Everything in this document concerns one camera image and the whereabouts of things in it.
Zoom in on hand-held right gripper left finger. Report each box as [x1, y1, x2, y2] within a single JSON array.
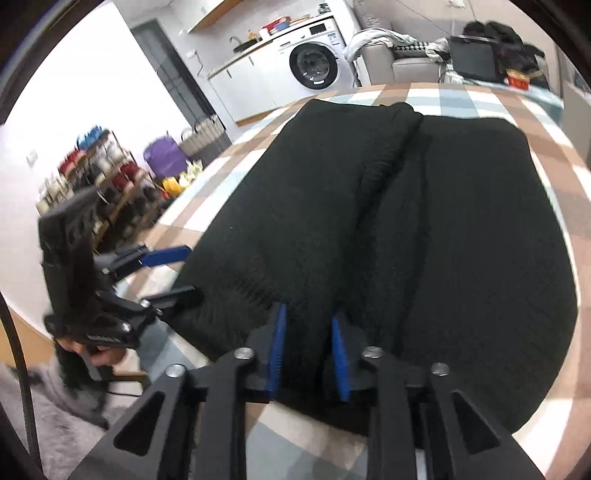
[[65, 302, 289, 480]]

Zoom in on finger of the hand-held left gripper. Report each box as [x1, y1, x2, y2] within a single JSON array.
[[99, 244, 192, 278], [99, 284, 204, 333]]

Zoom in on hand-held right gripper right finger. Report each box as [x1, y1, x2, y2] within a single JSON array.
[[330, 314, 548, 480]]

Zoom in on black knit sweater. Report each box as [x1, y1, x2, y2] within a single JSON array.
[[168, 99, 578, 437]]

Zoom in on pile of black clothes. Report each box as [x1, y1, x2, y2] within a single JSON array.
[[462, 21, 550, 88]]

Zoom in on person's left hand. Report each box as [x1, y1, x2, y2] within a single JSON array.
[[62, 337, 127, 370]]

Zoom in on yellow flowers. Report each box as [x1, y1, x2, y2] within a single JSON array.
[[161, 161, 204, 195]]

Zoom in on wooden shelf rack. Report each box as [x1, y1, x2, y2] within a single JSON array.
[[37, 124, 162, 245]]

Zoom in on purple bag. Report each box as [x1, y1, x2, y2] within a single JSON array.
[[143, 136, 190, 181]]

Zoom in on grey wicker basket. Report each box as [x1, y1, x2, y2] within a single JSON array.
[[180, 117, 232, 162]]

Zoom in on grey fluffy rug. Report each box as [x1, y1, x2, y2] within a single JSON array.
[[0, 364, 112, 480]]

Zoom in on black framed glass door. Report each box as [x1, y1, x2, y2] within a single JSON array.
[[131, 21, 225, 139]]

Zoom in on white kitchen counter cabinet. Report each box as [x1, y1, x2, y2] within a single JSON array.
[[208, 44, 305, 123]]

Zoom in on white washing machine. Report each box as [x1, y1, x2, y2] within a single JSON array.
[[272, 14, 356, 93]]

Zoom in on grey white clothing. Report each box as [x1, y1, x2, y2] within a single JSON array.
[[346, 28, 407, 61]]

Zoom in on beige sofa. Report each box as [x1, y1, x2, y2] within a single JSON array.
[[355, 0, 458, 86]]

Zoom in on black white checked pillow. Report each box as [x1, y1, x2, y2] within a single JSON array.
[[392, 39, 448, 58]]

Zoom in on red bowl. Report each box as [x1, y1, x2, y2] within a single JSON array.
[[503, 69, 532, 90]]

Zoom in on white wall cabinets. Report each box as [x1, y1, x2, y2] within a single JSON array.
[[187, 0, 241, 33]]

